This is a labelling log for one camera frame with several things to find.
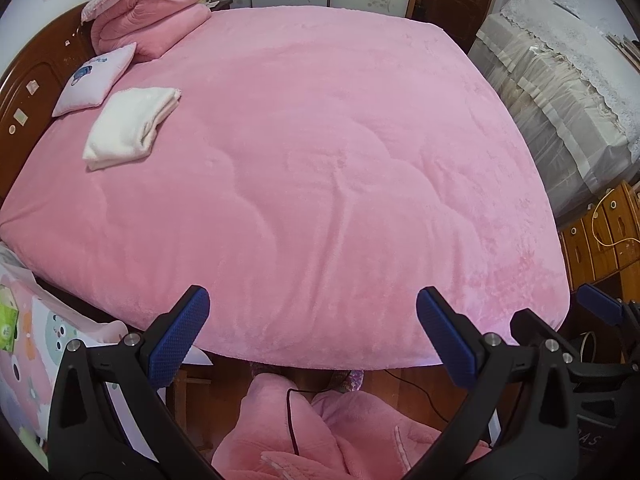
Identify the folded pink quilt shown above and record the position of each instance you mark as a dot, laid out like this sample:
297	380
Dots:
155	15

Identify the printed plastic bag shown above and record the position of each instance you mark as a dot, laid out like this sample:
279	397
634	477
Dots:
30	375

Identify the lace-covered furniture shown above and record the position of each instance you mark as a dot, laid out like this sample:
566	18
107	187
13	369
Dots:
555	95

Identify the stack of books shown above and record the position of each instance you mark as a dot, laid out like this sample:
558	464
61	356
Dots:
625	45

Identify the wooden headboard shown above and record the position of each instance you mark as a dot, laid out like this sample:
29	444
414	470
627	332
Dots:
35	75

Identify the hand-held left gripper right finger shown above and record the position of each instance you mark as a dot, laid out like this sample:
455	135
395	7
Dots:
445	340

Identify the pink fleece bed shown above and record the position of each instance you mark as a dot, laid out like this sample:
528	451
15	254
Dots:
320	160

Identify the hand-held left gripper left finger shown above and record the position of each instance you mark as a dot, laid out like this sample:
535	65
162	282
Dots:
182	332

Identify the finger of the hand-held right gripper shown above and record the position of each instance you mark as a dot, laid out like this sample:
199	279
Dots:
602	305
530	325

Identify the green packet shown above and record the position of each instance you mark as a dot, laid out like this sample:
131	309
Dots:
7	320

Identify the white knit cardigan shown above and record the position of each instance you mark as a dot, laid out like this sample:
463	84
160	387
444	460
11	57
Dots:
130	125

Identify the person's pink fleece pajamas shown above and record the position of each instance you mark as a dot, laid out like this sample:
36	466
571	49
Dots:
280	440

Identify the small pink printed cushion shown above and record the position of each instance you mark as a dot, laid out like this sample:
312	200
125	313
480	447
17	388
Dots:
92	80

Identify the wooden drawer cabinet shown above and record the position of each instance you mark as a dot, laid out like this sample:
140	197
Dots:
595	260

